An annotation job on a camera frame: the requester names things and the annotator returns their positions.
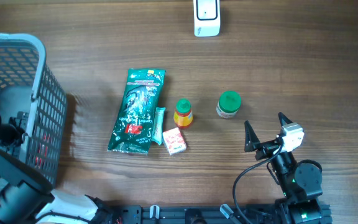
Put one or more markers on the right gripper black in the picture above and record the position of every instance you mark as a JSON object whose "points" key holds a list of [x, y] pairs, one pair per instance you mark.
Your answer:
{"points": [[265, 148]]}

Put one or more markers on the green lid jar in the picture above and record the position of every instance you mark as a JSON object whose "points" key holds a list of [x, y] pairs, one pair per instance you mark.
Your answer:
{"points": [[228, 104]]}

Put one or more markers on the yellow red bottle green cap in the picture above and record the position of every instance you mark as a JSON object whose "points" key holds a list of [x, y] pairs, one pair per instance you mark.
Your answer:
{"points": [[183, 116]]}

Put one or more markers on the small red white box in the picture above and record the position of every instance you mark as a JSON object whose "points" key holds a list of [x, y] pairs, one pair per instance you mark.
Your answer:
{"points": [[174, 141]]}

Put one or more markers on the light green wipes packet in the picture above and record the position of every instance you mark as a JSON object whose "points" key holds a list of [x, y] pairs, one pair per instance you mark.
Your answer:
{"points": [[158, 124]]}

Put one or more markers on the dark green 3M package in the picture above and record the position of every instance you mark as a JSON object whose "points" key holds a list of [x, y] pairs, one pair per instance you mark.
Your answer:
{"points": [[133, 129]]}

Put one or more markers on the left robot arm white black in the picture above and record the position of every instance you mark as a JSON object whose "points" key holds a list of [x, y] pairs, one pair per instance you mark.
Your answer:
{"points": [[28, 197]]}

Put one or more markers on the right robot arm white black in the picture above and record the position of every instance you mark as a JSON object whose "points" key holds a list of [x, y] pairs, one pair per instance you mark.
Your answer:
{"points": [[300, 182]]}

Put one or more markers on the white barcode scanner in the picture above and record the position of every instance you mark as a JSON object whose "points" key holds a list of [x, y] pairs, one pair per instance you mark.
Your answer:
{"points": [[207, 18]]}

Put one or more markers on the grey plastic shopping basket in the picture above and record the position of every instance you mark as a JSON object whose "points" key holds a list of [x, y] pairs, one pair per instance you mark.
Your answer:
{"points": [[31, 95]]}

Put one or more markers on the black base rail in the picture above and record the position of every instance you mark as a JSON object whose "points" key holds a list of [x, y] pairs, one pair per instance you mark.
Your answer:
{"points": [[258, 213]]}

